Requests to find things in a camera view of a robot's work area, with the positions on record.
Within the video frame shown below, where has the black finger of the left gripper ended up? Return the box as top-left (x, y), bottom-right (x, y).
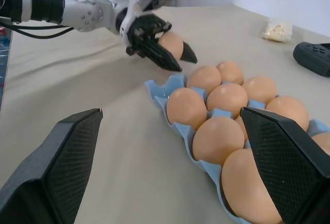
top-left (179, 41), bottom-right (199, 65)
top-left (143, 40), bottom-right (184, 73)

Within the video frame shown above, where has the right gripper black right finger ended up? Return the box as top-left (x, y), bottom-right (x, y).
top-left (240, 106), bottom-right (330, 224)

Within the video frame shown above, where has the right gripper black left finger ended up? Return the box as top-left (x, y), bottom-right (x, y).
top-left (0, 108), bottom-right (104, 224)

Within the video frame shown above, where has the brown egg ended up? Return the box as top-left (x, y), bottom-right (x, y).
top-left (221, 148), bottom-right (285, 224)
top-left (206, 83), bottom-right (249, 120)
top-left (186, 65), bottom-right (222, 97)
top-left (166, 87), bottom-right (208, 131)
top-left (192, 116), bottom-right (245, 167)
top-left (310, 132), bottom-right (330, 156)
top-left (241, 76), bottom-right (278, 104)
top-left (235, 115), bottom-right (250, 142)
top-left (265, 95), bottom-right (310, 133)
top-left (157, 32), bottom-right (185, 59)
top-left (216, 60), bottom-right (245, 86)

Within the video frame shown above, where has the light blue egg tray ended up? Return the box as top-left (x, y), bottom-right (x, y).
top-left (144, 71), bottom-right (330, 224)

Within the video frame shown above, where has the clear bag of yellow snacks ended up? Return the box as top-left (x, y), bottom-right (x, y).
top-left (262, 17), bottom-right (294, 44)

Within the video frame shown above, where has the black handheld controller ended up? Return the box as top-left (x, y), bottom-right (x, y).
top-left (292, 41), bottom-right (330, 78)

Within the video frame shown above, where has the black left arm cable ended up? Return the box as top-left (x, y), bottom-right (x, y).
top-left (0, 17), bottom-right (75, 39)

